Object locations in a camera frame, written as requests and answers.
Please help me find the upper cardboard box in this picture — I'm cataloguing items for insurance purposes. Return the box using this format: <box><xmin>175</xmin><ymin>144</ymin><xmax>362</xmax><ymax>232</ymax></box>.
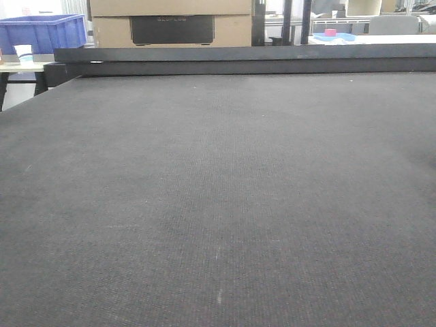
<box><xmin>89</xmin><ymin>0</ymin><xmax>252</xmax><ymax>17</ymax></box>

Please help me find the black conveyor end rail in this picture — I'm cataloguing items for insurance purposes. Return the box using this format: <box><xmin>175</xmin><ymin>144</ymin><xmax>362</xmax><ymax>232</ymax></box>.
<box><xmin>44</xmin><ymin>44</ymin><xmax>435</xmax><ymax>87</ymax></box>

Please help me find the pink tape roll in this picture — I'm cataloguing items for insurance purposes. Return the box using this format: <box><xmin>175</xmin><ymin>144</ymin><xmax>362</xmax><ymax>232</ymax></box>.
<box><xmin>324</xmin><ymin>29</ymin><xmax>337</xmax><ymax>37</ymax></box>

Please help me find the light blue tray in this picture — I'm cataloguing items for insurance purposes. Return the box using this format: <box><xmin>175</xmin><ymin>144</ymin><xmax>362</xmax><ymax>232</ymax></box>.
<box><xmin>313</xmin><ymin>32</ymin><xmax>356</xmax><ymax>42</ymax></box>

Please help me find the beige side table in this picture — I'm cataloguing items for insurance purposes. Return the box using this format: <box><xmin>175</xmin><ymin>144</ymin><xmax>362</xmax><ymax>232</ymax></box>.
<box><xmin>1</xmin><ymin>54</ymin><xmax>55</xmax><ymax>111</ymax></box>

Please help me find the black conveyor belt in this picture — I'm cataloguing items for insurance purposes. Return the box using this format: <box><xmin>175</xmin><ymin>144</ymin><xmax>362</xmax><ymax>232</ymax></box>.
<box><xmin>1</xmin><ymin>72</ymin><xmax>435</xmax><ymax>326</ymax></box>

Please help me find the black vertical post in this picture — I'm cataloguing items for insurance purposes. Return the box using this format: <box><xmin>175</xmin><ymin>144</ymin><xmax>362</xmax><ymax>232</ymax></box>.
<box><xmin>281</xmin><ymin>0</ymin><xmax>292</xmax><ymax>46</ymax></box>

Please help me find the blue plastic crate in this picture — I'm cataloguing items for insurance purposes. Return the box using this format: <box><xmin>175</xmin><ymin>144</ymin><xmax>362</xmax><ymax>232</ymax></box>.
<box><xmin>1</xmin><ymin>14</ymin><xmax>87</xmax><ymax>55</ymax></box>

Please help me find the lower cardboard box black print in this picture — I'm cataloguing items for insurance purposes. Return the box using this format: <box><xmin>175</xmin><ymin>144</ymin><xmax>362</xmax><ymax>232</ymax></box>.
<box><xmin>93</xmin><ymin>15</ymin><xmax>252</xmax><ymax>48</ymax></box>

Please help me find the white paper cup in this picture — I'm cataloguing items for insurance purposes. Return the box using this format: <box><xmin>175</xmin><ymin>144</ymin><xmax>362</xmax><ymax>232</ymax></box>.
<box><xmin>14</xmin><ymin>44</ymin><xmax>33</xmax><ymax>65</ymax></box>

